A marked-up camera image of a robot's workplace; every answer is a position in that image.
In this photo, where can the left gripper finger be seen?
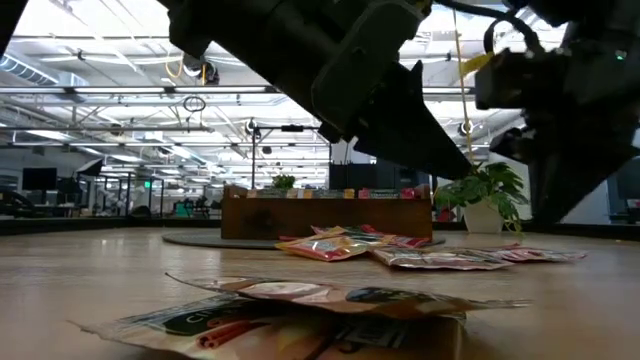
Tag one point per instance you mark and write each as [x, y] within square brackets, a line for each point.
[415, 135]

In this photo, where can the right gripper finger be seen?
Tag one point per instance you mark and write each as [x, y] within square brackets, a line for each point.
[565, 180]
[515, 145]

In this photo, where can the red strawberry tea packet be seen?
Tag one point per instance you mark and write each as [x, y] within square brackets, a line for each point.
[325, 247]
[410, 241]
[360, 231]

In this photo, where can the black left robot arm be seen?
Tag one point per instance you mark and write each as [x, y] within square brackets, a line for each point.
[210, 25]

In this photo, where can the beige vanilla tea packet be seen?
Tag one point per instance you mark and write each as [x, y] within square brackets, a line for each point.
[300, 292]
[440, 260]

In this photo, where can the wooden tea box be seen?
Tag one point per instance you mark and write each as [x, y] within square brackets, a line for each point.
[300, 220]

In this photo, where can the beige cinnamon tea packet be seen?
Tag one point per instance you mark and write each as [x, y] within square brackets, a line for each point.
[200, 325]

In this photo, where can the large black monitor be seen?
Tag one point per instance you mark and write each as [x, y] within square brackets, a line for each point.
[625, 185]

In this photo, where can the green plant white pot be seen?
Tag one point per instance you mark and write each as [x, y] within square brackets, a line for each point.
[482, 217]

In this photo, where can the yellow tape tag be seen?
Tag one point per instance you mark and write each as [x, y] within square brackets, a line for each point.
[477, 64]

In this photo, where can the small distant green plant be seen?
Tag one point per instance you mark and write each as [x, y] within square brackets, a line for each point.
[283, 181]

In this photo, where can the black gantry stand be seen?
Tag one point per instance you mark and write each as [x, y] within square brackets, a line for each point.
[253, 160]

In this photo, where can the grey round placemat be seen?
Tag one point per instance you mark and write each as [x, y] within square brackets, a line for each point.
[200, 241]

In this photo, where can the black angled screen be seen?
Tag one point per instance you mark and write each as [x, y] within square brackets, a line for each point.
[90, 167]

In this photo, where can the black computer monitor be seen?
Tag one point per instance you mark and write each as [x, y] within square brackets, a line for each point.
[39, 178]

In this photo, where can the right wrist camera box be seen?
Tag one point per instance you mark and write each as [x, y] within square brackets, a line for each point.
[520, 80]

